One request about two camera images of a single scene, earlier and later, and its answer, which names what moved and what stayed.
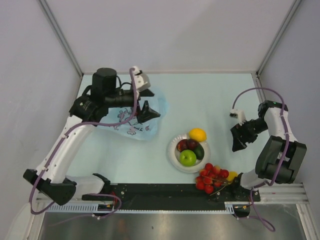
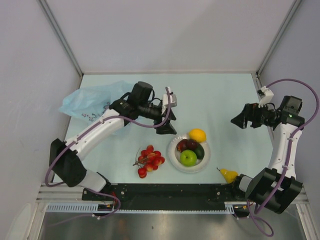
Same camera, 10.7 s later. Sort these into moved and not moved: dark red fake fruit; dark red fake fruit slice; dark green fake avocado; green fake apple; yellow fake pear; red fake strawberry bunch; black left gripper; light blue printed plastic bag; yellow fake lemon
Moved: red fake strawberry bunch; black left gripper; light blue printed plastic bag
Not moved: green fake apple; dark red fake fruit slice; yellow fake pear; dark green fake avocado; dark red fake fruit; yellow fake lemon
